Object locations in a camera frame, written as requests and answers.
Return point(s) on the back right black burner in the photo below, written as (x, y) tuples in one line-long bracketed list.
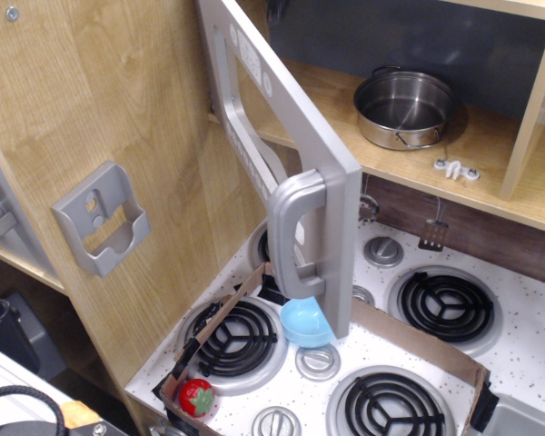
[(449, 304)]

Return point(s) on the white door latch clip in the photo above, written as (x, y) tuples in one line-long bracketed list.
[(454, 170)]

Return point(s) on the grey knob middle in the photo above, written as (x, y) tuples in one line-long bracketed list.
[(363, 295)]

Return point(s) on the grey cabinet door handle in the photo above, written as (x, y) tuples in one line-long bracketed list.
[(19, 245)]

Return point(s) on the light blue bowl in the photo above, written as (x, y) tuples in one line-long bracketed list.
[(304, 323)]

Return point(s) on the hanging metal spatula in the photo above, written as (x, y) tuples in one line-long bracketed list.
[(434, 233)]

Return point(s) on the aluminium frame rail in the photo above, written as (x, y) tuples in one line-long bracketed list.
[(17, 407)]

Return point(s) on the grey knob front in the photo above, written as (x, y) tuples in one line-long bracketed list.
[(276, 421)]

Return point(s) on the front left black burner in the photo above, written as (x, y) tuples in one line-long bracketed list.
[(245, 351)]

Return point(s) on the grey microwave door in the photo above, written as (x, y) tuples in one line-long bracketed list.
[(311, 216)]

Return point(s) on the silver sink basin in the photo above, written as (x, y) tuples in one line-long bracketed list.
[(512, 417)]

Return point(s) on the red toy strawberry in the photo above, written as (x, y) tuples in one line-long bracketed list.
[(196, 397)]

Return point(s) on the stainless steel pot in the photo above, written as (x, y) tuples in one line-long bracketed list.
[(403, 110)]

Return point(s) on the grey knob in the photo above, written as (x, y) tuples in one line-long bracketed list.
[(383, 252), (363, 295), (318, 364), (276, 421)]

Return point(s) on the hanging metal skimmer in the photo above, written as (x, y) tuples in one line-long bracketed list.
[(368, 206)]

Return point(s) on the grey wall phone holder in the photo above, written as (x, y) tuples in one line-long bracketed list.
[(92, 203)]

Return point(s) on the black device left edge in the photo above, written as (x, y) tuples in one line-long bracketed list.
[(25, 340)]

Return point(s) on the grey knob lower centre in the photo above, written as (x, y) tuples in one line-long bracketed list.
[(318, 364)]

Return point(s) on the brown cardboard barrier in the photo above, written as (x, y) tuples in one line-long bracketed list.
[(372, 320)]

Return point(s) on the black burner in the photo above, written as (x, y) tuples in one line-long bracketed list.
[(258, 247), (245, 351), (449, 304), (386, 400)]

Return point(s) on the front right black burner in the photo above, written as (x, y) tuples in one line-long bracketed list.
[(386, 400)]

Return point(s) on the back left black burner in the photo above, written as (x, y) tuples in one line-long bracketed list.
[(258, 247)]

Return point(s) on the grey knob top centre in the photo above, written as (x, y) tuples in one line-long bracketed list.
[(383, 252)]

